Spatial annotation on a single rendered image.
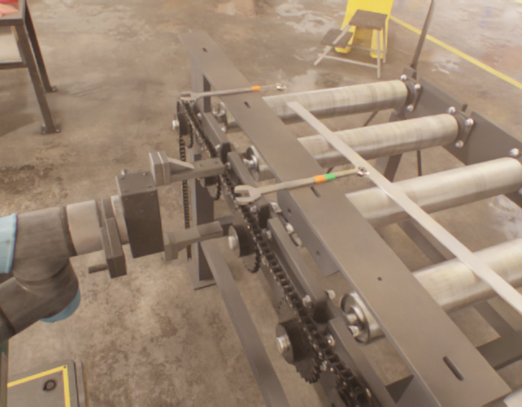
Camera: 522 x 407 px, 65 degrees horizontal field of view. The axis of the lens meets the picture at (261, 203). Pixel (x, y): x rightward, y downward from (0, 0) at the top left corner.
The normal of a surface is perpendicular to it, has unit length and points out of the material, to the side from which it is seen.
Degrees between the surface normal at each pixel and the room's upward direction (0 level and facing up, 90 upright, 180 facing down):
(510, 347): 0
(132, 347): 0
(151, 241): 90
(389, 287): 0
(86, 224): 44
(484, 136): 90
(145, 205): 90
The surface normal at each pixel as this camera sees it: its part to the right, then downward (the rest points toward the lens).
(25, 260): 0.37, 0.63
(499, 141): -0.92, 0.20
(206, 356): 0.07, -0.75
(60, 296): 0.76, 0.46
